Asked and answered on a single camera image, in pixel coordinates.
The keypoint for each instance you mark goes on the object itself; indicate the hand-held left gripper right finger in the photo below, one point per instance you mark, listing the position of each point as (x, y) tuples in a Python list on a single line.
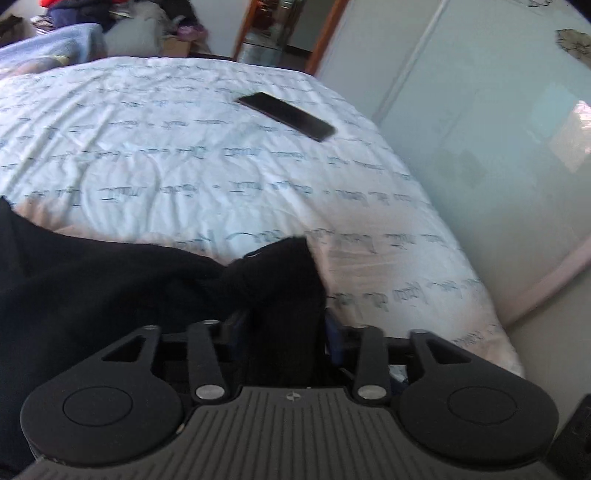
[(336, 344)]

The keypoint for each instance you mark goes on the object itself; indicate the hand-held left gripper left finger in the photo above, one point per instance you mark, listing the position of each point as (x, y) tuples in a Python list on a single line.
[(207, 360)]

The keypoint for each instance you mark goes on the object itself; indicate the black pants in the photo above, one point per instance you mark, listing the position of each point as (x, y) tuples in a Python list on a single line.
[(115, 300)]

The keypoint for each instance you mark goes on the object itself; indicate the bed with light blue sheet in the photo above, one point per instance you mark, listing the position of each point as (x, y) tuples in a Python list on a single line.
[(207, 147)]

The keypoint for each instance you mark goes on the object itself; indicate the black smartphone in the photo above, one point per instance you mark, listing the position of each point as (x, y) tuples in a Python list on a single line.
[(288, 115)]

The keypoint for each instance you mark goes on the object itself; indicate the frosted glass wardrobe door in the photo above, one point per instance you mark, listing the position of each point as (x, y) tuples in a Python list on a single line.
[(485, 161)]

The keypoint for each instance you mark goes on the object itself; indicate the cardboard box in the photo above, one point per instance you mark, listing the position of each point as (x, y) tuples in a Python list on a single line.
[(176, 47)]

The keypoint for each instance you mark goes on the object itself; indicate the purple cloth item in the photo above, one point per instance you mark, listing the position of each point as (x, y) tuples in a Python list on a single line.
[(193, 32)]

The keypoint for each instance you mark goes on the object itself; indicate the grey cloth bundle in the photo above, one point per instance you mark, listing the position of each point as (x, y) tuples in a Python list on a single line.
[(131, 39)]

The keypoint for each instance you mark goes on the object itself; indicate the black bag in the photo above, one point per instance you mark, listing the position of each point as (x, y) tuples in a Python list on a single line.
[(182, 10)]

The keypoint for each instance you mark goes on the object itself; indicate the blue striped blanket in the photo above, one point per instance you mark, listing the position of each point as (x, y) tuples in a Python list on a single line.
[(46, 44)]

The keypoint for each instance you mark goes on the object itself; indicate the pile of clothes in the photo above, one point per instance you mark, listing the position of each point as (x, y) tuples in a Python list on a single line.
[(92, 9)]

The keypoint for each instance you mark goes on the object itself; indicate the red jacket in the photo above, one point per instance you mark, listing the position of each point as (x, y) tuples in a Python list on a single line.
[(48, 2)]

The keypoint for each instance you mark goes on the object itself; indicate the wooden door frame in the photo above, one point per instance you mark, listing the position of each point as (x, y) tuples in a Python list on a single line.
[(328, 32)]

